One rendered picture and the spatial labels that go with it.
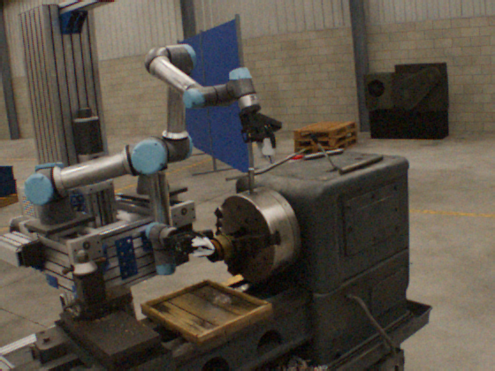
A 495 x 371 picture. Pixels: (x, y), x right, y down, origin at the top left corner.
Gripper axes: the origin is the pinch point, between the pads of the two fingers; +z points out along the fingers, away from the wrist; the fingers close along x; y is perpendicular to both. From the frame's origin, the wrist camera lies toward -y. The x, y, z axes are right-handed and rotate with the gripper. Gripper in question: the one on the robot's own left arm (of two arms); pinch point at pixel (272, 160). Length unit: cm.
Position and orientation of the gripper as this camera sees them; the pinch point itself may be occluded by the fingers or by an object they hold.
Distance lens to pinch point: 193.5
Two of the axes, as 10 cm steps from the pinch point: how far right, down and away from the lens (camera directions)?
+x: 5.8, -2.3, -7.8
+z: 3.1, 9.5, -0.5
